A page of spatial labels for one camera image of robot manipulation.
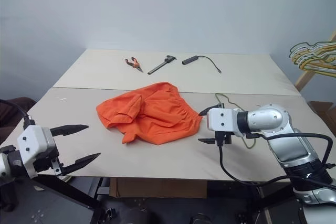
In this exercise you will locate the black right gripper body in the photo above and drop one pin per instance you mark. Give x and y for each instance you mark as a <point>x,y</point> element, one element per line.
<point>223,138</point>

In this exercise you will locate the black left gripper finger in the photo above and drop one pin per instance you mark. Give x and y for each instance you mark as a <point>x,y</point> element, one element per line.
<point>69,129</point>
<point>81,163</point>

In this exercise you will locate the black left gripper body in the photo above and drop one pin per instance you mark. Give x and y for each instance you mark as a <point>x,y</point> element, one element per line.
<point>43,163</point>

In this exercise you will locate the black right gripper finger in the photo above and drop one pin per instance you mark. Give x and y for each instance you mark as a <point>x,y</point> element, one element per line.
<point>210,109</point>
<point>208,140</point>

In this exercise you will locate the orange shorts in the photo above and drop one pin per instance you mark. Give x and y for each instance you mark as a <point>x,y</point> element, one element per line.
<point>157,113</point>

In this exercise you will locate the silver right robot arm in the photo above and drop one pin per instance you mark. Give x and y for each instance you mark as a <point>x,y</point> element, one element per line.
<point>288,140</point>

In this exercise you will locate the black caliper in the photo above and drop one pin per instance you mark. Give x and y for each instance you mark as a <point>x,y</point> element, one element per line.
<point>160,66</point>

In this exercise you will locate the flat cardboard piece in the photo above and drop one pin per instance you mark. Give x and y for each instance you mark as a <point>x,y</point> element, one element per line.
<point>157,188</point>

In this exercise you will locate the wooden clothes rack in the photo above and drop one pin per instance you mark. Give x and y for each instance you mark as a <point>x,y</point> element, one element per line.
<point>304,78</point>

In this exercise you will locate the open cardboard box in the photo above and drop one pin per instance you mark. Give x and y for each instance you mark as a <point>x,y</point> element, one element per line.
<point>324,111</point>

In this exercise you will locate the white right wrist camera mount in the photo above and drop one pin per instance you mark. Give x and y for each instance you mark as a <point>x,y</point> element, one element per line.
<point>221,120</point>

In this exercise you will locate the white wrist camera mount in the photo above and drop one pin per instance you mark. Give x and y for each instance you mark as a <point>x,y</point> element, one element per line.
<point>29,140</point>
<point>221,120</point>

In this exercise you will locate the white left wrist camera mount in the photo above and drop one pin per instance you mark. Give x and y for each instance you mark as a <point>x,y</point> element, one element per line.
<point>29,140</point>

